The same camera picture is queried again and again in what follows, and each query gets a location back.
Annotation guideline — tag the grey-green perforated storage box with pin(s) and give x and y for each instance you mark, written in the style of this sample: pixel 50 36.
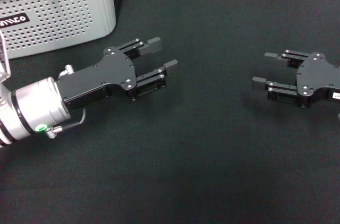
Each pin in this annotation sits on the grey-green perforated storage box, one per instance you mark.
pixel 66 9

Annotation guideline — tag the black tablecloth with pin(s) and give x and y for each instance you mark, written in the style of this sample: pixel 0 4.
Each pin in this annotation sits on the black tablecloth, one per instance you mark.
pixel 186 155

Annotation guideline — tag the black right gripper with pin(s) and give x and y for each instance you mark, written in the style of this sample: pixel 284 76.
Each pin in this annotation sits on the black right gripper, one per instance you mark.
pixel 316 78

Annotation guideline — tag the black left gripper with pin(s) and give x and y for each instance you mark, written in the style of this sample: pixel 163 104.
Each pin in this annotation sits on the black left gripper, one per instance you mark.
pixel 101 80

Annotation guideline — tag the small silver connector stub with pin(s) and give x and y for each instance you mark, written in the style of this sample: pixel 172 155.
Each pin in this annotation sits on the small silver connector stub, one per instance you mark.
pixel 66 71

